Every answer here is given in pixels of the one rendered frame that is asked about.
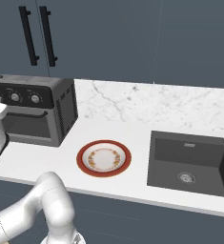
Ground toaster oven glass door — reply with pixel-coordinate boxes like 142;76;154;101
0;108;55;143

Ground black toaster oven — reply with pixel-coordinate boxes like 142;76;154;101
0;73;79;148

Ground dark blue cupboard door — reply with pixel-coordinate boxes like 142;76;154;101
0;0;51;78
153;0;224;90
35;0;164;85

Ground red rimmed patterned plate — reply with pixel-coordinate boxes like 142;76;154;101
75;139;132;178

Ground dark grey sink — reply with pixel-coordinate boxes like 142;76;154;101
146;130;224;199

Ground dark blue base cupboards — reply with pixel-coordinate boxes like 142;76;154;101
0;177;224;244

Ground black toaster oven door handle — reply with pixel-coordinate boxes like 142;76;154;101
6;110;49;120

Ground black cupboard handle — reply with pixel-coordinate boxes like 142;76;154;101
38;5;59;68
18;5;41;67

